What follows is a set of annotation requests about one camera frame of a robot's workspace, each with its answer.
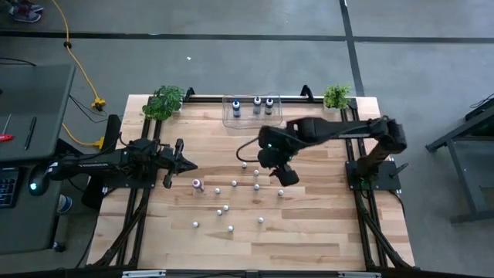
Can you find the black computer mouse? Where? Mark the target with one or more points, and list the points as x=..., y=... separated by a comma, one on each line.
x=38, y=183

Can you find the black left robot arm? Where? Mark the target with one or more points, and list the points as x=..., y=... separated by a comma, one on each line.
x=96, y=164

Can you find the large pink food coloring bottle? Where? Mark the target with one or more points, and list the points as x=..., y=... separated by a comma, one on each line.
x=198, y=185

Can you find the grey-capped vial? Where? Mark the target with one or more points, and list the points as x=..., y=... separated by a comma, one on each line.
x=257, y=106

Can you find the black flat panel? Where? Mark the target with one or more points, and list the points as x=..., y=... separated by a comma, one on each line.
x=113, y=129

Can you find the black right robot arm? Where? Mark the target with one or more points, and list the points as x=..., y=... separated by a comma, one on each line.
x=339, y=129

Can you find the black aluminium frame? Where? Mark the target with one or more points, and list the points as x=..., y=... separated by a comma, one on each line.
x=208, y=99

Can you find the small blue dropper bottle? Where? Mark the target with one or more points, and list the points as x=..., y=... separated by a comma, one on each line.
x=256, y=187

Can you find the broad-leaf plant in white pot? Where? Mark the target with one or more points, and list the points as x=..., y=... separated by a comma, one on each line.
x=162, y=102

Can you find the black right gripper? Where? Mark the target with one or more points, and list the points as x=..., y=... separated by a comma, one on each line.
x=286, y=177

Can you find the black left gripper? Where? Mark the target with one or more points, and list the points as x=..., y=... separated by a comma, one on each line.
x=168, y=160

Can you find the clear plastic bin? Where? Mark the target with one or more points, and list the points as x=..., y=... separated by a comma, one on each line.
x=251, y=123

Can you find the black pen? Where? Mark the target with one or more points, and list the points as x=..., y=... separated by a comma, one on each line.
x=30, y=133

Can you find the person's shoe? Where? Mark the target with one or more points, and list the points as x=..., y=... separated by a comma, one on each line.
x=25, y=16
x=32, y=7

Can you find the large blue food coloring bottle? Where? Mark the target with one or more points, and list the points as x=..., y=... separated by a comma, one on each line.
x=236, y=110

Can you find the large black food coloring bottle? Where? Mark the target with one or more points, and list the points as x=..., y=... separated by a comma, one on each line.
x=269, y=107

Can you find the silver aluminium bracket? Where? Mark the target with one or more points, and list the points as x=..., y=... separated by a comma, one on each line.
x=359, y=274
x=143, y=273

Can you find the backlit black keyboard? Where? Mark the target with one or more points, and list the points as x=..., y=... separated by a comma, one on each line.
x=7, y=189

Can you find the dark grey desk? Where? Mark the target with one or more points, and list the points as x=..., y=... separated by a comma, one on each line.
x=34, y=96

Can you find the fern plant in white pot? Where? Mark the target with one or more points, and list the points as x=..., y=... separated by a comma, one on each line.
x=336, y=96

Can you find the grey metal table frame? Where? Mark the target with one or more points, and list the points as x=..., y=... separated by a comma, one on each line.
x=465, y=177

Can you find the blue and white cup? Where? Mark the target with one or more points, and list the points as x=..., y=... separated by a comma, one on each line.
x=64, y=204

